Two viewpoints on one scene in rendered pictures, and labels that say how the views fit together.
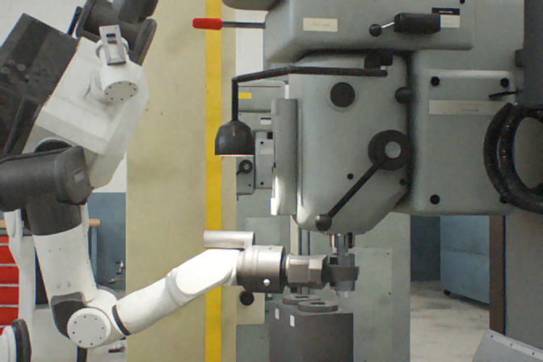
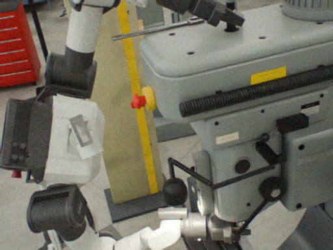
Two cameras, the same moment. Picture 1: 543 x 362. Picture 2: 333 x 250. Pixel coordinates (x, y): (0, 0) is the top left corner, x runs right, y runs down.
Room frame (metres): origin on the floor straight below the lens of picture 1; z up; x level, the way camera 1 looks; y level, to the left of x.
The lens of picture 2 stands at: (0.52, 0.07, 2.25)
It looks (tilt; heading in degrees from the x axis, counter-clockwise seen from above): 31 degrees down; 0
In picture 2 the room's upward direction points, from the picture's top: 8 degrees counter-clockwise
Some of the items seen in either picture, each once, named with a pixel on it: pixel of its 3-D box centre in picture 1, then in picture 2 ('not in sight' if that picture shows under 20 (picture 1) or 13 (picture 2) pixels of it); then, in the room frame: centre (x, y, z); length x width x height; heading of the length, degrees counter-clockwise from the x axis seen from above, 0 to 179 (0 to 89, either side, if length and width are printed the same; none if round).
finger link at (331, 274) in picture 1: (339, 274); (240, 232); (1.50, -0.12, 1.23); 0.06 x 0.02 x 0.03; 80
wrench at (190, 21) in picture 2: not in sight; (157, 28); (1.60, 0.05, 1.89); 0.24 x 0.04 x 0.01; 103
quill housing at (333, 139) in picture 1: (344, 143); (239, 166); (1.53, -0.13, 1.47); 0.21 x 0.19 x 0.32; 12
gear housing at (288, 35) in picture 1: (364, 30); (249, 101); (1.54, -0.17, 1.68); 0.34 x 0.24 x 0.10; 102
